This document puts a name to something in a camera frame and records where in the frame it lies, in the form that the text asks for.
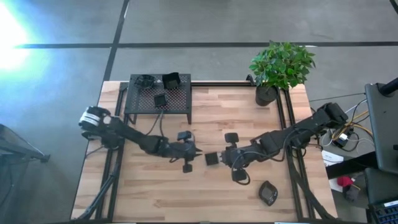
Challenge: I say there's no black deep square plate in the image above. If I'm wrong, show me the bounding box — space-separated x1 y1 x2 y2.
161 72 182 90

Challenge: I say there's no black aluminium frame rail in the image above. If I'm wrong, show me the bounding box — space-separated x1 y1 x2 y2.
275 88 338 222
76 81 130 222

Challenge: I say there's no yellow cable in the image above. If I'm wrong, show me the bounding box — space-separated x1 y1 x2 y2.
331 110 374 141

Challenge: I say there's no black pole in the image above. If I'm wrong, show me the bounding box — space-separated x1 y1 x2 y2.
377 77 398 97

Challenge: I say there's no white cable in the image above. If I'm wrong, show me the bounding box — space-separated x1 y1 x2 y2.
320 98 368 147

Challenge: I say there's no grey cloth object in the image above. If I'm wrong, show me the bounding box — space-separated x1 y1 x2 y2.
343 185 361 202

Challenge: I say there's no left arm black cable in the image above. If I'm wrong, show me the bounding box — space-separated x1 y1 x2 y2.
145 109 165 139

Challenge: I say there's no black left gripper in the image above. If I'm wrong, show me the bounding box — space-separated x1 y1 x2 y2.
161 130 203 174

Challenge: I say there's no green potted plant black pot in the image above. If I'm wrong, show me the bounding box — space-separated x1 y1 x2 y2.
248 39 317 108

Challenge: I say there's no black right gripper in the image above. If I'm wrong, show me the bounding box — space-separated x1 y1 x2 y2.
217 132 248 184

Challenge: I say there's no black floor stand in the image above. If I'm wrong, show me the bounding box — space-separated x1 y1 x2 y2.
0 123 52 164

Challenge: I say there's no black power adapter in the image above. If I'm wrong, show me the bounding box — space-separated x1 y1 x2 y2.
332 132 351 147

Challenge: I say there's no small black square plate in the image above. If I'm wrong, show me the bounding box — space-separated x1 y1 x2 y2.
204 151 220 167
154 93 168 108

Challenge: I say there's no white paper box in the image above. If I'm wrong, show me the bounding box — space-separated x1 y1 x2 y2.
322 149 345 167

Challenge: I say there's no black perforated metal shelf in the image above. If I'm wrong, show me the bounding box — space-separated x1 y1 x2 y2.
123 73 193 125

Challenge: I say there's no red cloth object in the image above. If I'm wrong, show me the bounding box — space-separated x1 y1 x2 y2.
336 175 355 188

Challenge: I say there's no black seat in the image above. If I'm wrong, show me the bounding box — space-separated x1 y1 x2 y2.
364 167 398 206

